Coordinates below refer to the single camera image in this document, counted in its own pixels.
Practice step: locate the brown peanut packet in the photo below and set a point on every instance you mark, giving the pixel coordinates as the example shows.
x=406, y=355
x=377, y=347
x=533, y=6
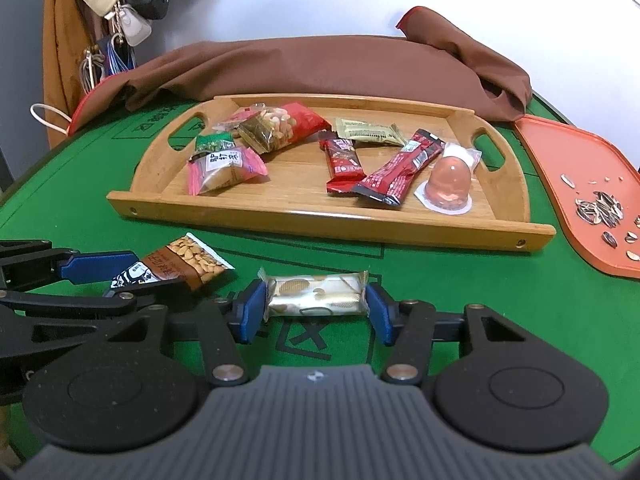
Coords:
x=190, y=260

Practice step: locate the brown cloth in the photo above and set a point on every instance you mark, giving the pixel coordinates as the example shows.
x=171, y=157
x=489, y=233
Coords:
x=325, y=65

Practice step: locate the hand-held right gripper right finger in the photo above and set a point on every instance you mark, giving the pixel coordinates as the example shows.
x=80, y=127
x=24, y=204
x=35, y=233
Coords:
x=378, y=315

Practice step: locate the pink jelly cup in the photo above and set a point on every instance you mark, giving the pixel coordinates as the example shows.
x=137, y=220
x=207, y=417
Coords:
x=450, y=182

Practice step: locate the white gold wafer packet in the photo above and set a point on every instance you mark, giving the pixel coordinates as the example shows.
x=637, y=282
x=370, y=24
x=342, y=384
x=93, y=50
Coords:
x=315, y=297

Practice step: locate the white purse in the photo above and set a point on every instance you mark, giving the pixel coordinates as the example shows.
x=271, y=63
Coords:
x=132, y=27

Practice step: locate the pile of sunflower seeds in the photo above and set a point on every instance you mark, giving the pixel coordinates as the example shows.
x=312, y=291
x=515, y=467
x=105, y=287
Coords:
x=600, y=207

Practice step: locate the red stick packet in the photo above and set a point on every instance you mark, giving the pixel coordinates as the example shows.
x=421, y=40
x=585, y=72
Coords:
x=395, y=172

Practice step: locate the silver white snack packet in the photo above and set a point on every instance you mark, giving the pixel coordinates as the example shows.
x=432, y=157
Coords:
x=467, y=154

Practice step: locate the orange plastic tray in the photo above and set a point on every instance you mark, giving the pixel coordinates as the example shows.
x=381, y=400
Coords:
x=550, y=160

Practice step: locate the dark red snack packet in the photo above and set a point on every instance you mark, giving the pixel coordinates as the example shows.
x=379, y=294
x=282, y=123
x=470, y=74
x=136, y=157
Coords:
x=342, y=162

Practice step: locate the wooden tray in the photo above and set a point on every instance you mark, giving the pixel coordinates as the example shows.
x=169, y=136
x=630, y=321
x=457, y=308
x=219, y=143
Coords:
x=300, y=195

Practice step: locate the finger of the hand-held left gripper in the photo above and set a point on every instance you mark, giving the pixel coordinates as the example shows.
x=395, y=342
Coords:
x=120, y=301
x=95, y=265

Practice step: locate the olive green snack packet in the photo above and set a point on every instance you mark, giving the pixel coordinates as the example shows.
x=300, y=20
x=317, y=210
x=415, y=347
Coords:
x=367, y=132

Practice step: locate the red mixed nut packet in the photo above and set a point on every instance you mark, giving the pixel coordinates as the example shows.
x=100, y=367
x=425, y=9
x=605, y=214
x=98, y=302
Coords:
x=285, y=125

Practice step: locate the pink white snack packet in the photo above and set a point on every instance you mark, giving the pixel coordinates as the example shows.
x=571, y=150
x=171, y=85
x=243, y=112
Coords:
x=220, y=170

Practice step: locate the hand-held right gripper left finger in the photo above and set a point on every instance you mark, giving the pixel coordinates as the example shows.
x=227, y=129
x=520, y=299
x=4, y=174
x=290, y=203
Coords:
x=252, y=310

